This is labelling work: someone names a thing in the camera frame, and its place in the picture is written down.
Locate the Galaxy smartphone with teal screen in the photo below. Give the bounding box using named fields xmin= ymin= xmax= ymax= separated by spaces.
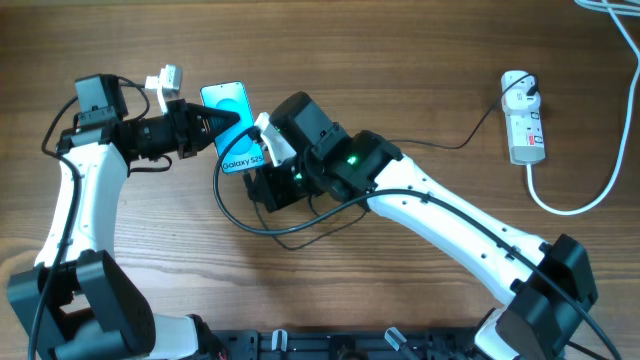
xmin=200 ymin=81 xmax=265 ymax=174

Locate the black USB charging cable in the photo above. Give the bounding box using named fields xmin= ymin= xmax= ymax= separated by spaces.
xmin=241 ymin=72 xmax=541 ymax=251

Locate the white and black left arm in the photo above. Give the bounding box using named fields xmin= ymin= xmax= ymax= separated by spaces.
xmin=7 ymin=74 xmax=239 ymax=359

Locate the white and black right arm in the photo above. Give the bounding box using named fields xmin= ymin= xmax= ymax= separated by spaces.
xmin=249 ymin=92 xmax=598 ymax=359

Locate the white power strip socket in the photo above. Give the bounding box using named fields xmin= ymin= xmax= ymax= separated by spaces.
xmin=500 ymin=70 xmax=546 ymax=165

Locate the white USB charger adapter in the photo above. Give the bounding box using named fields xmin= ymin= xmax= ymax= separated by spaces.
xmin=502 ymin=87 xmax=541 ymax=115

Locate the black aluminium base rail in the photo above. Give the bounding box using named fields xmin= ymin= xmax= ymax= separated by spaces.
xmin=213 ymin=327 xmax=486 ymax=360

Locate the white power strip cord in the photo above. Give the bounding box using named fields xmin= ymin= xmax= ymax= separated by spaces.
xmin=524 ymin=0 xmax=640 ymax=217

